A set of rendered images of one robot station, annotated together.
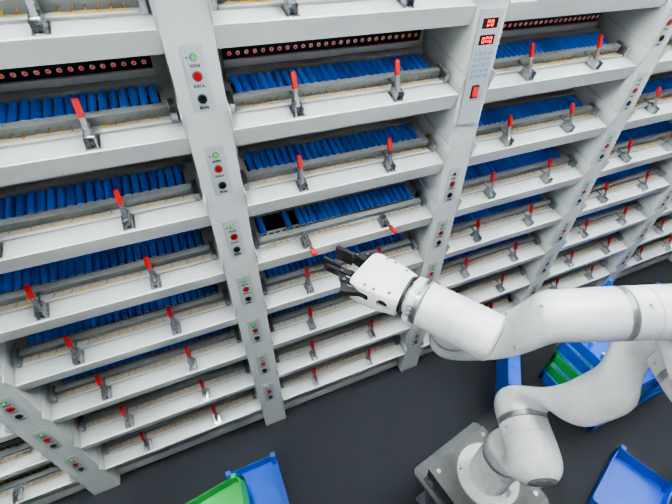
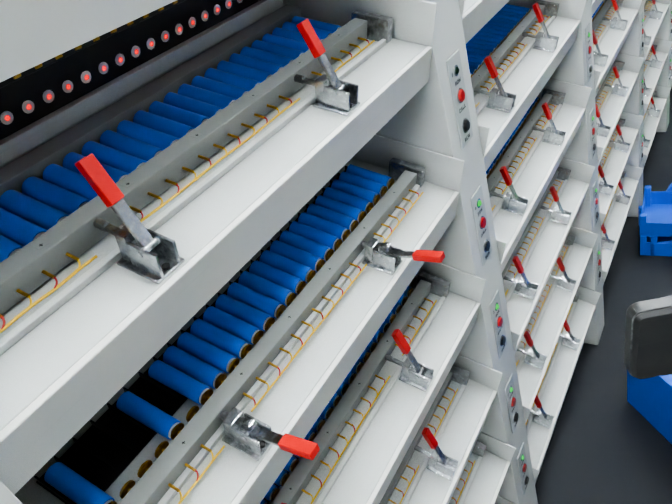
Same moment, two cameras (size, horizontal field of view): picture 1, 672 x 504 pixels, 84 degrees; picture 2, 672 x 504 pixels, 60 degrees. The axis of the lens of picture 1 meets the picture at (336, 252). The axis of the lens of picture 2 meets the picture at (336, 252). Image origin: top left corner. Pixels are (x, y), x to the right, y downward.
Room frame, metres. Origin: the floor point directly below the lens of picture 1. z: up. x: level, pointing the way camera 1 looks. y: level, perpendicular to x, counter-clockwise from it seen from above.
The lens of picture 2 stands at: (0.49, 0.14, 1.37)
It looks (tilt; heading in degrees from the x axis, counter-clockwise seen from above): 32 degrees down; 335
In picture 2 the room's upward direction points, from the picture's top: 19 degrees counter-clockwise
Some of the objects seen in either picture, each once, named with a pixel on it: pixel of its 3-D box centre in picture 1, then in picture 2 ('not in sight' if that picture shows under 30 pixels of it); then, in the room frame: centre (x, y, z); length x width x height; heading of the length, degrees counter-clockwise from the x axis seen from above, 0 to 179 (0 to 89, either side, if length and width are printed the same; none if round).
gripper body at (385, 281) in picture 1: (386, 284); not in sight; (0.49, -0.09, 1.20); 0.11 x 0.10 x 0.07; 55
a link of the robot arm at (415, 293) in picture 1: (415, 300); not in sight; (0.45, -0.14, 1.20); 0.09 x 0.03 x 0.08; 145
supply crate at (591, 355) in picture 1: (613, 351); not in sight; (0.91, -1.16, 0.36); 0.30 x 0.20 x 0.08; 23
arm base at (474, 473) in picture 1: (495, 465); not in sight; (0.43, -0.48, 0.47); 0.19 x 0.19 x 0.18
